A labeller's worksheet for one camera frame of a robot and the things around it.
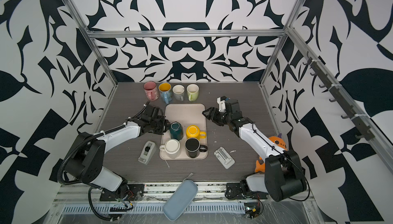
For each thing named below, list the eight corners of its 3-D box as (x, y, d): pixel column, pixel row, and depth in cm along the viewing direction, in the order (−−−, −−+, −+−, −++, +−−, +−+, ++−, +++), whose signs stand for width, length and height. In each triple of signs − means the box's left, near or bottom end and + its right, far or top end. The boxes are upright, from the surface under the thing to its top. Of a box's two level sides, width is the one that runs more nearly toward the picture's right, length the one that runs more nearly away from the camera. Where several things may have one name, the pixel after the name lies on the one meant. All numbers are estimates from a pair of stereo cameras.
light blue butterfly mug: (159, 105, 108) (156, 96, 100) (162, 91, 116) (159, 82, 108) (171, 105, 108) (170, 96, 100) (173, 91, 116) (172, 82, 108)
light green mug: (189, 104, 109) (189, 96, 101) (186, 93, 115) (186, 84, 108) (200, 102, 110) (201, 94, 103) (197, 91, 117) (197, 82, 109)
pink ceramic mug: (149, 105, 108) (146, 95, 100) (146, 92, 115) (142, 82, 107) (161, 101, 110) (159, 91, 102) (157, 88, 117) (154, 79, 109)
